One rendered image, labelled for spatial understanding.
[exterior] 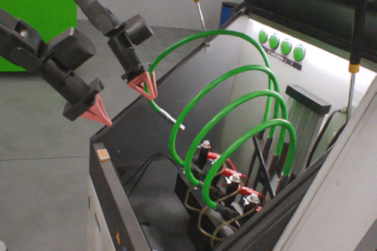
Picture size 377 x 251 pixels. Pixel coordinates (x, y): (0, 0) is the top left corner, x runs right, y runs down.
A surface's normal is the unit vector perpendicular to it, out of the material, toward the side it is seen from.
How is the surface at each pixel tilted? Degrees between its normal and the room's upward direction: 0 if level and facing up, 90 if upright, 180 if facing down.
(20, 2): 90
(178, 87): 90
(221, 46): 90
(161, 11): 90
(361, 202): 76
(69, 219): 0
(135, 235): 0
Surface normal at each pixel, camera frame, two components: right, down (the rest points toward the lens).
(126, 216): 0.16, -0.88
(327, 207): -0.82, -0.15
